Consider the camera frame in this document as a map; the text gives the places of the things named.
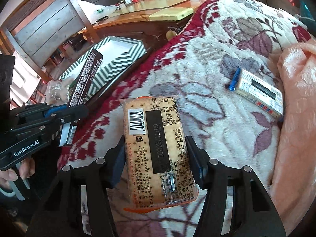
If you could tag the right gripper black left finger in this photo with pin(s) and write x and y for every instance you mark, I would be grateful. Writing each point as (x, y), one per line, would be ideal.
(77, 202)

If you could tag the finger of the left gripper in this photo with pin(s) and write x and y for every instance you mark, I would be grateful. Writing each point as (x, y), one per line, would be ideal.
(66, 113)

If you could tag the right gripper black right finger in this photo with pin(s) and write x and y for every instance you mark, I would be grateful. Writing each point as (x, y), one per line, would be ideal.
(253, 212)

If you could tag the long black snack bar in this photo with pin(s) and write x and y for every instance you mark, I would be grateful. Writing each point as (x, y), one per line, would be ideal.
(79, 92)

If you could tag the orange cracker pack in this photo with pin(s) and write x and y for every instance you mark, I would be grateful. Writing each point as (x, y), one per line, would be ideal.
(158, 170)

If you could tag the person's left hand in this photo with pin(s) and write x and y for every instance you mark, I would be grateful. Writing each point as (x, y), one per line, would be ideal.
(26, 170)

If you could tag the pink satin quilt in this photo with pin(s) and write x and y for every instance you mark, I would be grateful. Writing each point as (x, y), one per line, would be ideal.
(293, 183)

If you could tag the green striped white box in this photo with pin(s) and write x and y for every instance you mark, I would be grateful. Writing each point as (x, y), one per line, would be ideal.
(118, 54)

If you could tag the wooden chair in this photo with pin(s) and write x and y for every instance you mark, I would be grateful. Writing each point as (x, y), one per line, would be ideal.
(40, 38)

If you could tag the blue cracker pack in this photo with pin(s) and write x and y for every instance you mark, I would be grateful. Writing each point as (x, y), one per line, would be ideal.
(257, 91)

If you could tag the wooden glass-top table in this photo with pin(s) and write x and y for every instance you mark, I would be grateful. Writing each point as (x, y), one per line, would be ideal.
(133, 21)

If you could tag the red floral fleece blanket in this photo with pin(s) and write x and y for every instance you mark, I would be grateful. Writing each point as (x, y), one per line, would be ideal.
(197, 66)

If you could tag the yellow pad on table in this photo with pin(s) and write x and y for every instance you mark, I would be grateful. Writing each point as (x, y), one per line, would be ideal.
(171, 14)

